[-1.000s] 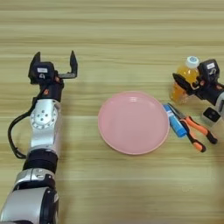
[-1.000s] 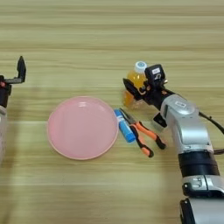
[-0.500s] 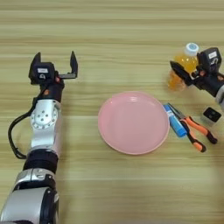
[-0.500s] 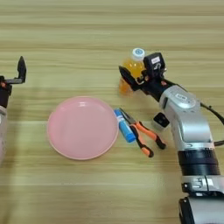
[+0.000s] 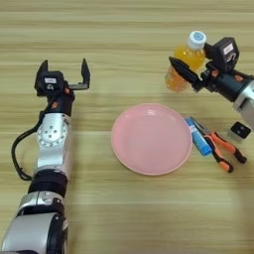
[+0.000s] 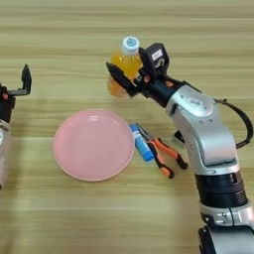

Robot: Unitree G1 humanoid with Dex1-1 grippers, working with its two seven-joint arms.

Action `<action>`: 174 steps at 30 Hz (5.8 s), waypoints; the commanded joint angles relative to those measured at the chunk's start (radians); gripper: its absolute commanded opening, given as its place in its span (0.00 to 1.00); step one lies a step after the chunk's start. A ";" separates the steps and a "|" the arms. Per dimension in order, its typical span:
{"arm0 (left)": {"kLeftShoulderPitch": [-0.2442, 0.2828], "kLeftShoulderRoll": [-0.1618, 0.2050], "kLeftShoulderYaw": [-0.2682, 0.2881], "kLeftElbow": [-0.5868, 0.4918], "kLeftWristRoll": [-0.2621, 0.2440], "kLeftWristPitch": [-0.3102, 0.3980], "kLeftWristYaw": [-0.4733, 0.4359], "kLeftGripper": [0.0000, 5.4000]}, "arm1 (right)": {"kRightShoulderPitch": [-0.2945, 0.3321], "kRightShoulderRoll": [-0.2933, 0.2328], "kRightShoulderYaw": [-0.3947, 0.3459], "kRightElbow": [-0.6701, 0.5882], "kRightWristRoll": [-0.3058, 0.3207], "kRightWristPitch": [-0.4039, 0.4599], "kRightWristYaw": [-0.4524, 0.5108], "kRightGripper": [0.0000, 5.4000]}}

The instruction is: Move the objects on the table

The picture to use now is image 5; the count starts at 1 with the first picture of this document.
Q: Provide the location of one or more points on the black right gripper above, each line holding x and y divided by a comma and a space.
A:
225, 84

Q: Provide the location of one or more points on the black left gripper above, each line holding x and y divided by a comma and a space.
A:
61, 104

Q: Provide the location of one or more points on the orange juice bottle white cap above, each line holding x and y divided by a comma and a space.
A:
190, 53

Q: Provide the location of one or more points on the pink round plate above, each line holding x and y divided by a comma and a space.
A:
150, 139

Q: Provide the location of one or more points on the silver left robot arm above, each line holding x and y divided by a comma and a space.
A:
51, 149

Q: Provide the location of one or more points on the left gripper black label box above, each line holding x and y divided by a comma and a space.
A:
50, 82

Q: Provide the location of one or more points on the blue glue stick tube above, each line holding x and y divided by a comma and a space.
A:
198, 137

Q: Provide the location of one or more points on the small black white cube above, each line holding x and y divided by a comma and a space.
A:
239, 130

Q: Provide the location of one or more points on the orange black needle-nose pliers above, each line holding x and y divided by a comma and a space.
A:
221, 145

